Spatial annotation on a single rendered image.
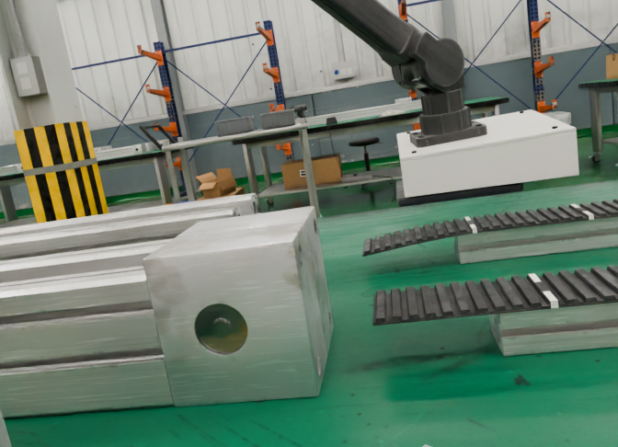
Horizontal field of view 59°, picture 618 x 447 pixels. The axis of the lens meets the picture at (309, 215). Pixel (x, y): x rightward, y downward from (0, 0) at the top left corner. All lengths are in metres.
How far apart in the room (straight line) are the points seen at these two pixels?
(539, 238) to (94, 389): 0.39
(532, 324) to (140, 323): 0.23
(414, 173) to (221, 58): 7.61
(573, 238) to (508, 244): 0.06
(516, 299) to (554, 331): 0.03
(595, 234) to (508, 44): 7.69
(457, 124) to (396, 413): 0.71
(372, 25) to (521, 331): 0.63
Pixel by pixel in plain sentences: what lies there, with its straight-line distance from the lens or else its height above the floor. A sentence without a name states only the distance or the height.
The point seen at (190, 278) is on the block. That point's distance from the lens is 0.32.
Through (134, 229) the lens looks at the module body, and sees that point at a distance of 0.54.
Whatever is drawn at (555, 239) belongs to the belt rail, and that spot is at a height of 0.79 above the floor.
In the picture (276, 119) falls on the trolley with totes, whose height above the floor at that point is 0.92.
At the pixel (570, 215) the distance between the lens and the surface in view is 0.55.
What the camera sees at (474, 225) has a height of 0.81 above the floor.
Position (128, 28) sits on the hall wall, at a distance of 8.94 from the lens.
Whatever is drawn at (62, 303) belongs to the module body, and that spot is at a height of 0.85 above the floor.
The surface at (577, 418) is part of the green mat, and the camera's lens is 0.31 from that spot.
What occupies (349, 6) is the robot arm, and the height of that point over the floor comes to 1.08.
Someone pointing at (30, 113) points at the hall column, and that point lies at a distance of 3.91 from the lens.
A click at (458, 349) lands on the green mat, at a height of 0.78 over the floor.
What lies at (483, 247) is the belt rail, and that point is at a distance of 0.54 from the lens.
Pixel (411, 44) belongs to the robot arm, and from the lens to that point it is 0.92.
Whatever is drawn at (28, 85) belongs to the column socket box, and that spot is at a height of 1.35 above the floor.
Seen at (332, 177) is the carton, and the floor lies 0.28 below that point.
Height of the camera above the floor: 0.94
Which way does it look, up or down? 11 degrees down
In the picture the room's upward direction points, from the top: 9 degrees counter-clockwise
